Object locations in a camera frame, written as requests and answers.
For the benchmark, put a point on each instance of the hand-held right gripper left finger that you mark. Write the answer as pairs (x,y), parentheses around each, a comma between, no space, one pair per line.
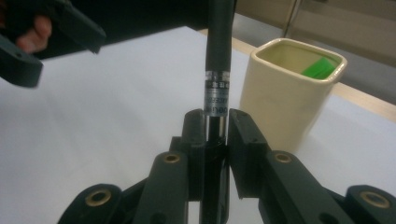
(174,180)

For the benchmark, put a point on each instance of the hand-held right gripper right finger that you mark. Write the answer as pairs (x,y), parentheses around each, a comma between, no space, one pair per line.
(264,174)

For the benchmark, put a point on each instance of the cream square ceramic cup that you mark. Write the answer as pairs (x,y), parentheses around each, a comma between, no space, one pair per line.
(280,102)

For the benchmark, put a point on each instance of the black pen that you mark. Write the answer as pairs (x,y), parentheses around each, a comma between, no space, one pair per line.
(218,46)

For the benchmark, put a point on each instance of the black curtain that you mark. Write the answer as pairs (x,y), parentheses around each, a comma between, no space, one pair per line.
(149,15)

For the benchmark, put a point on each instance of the white foam board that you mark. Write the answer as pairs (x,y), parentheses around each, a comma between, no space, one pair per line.
(109,109)

